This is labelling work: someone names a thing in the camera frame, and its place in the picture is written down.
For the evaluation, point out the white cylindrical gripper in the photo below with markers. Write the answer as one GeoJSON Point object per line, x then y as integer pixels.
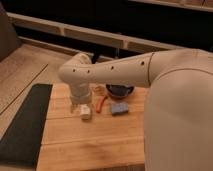
{"type": "Point", "coordinates": [79, 94]}

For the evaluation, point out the white plastic bottle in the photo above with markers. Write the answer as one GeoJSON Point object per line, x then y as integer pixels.
{"type": "Point", "coordinates": [85, 112]}

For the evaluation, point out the white ceramic cup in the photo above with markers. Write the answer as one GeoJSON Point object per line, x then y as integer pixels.
{"type": "Point", "coordinates": [99, 90]}

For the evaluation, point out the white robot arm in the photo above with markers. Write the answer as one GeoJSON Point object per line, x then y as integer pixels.
{"type": "Point", "coordinates": [178, 112]}

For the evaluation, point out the black floor mat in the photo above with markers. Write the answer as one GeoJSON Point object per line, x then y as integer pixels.
{"type": "Point", "coordinates": [20, 145]}

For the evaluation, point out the orange carrot toy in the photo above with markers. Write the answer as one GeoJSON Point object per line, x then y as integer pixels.
{"type": "Point", "coordinates": [100, 103]}

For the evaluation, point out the dark ceramic bowl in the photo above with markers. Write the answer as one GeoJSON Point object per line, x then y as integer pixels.
{"type": "Point", "coordinates": [119, 91]}

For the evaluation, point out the blue sponge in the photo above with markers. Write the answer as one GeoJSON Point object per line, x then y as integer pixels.
{"type": "Point", "coordinates": [119, 108]}

